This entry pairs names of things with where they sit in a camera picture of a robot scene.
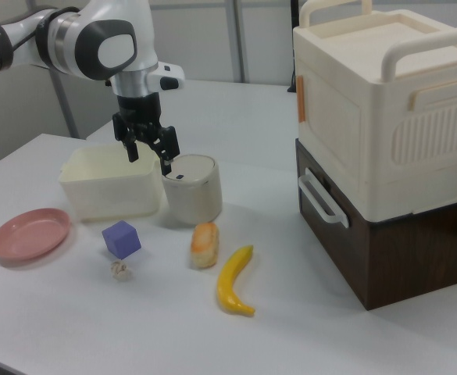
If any cream plastic storage box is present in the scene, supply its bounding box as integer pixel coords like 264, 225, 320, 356
292, 0, 457, 222

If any dark wood drawer cabinet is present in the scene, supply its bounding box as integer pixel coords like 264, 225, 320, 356
295, 138, 457, 312

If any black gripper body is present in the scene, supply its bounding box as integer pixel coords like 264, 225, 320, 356
115, 90, 163, 132

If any white cylindrical cup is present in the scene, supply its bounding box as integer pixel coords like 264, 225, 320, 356
161, 153, 223, 227

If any white drawer handle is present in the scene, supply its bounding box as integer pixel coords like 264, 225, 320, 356
298, 167, 350, 229

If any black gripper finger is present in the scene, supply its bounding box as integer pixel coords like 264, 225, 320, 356
112, 111, 149, 163
147, 124, 181, 176

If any toy bread roll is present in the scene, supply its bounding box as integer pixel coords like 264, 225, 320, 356
189, 222, 221, 270

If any white rectangular plastic tub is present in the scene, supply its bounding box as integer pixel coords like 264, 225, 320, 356
58, 142, 164, 223

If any purple cube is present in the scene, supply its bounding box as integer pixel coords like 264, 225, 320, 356
101, 220, 142, 261

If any pink plastic plate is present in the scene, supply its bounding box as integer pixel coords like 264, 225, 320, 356
0, 207, 72, 268

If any grey partition frame post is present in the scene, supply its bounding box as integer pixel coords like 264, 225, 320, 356
234, 0, 250, 84

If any yellow toy banana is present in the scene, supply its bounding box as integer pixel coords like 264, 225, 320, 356
216, 245, 258, 317

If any small beige garlic toy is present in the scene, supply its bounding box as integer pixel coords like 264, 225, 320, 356
109, 259, 133, 282

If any black stand pole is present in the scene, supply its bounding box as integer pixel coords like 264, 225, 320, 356
287, 0, 302, 94

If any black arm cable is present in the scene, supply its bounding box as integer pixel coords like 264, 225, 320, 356
0, 23, 53, 79

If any orange latch strip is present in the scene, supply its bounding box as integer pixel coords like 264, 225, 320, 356
296, 75, 308, 124

